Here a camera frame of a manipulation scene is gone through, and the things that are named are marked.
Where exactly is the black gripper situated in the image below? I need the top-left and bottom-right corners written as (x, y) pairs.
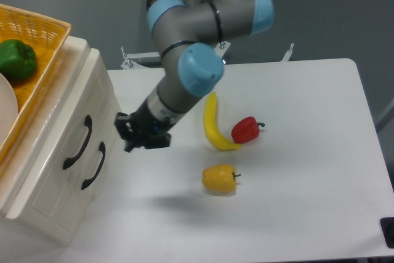
top-left (115, 102), bottom-right (174, 152)

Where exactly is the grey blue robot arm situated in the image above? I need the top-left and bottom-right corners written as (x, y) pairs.
top-left (115, 0), bottom-right (275, 152)

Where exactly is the white drawer cabinet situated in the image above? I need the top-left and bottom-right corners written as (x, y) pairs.
top-left (1, 36), bottom-right (120, 245)

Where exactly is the yellow banana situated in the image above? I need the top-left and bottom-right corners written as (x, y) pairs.
top-left (203, 92), bottom-right (242, 151)

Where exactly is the yellow bell pepper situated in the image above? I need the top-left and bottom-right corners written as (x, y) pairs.
top-left (202, 164), bottom-right (241, 194)

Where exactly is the white round plate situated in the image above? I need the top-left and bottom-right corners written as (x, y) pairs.
top-left (0, 75), bottom-right (18, 145)

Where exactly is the red bell pepper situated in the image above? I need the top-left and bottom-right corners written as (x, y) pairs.
top-left (231, 116), bottom-right (265, 144)

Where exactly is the yellow woven basket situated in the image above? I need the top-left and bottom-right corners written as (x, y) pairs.
top-left (1, 4), bottom-right (71, 160)

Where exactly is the green bell pepper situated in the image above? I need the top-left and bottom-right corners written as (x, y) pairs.
top-left (1, 39), bottom-right (37, 81)

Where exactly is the black corner device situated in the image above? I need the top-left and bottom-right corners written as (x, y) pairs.
top-left (380, 217), bottom-right (394, 249)

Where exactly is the black lower drawer handle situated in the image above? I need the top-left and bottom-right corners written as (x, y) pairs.
top-left (81, 141), bottom-right (107, 190)

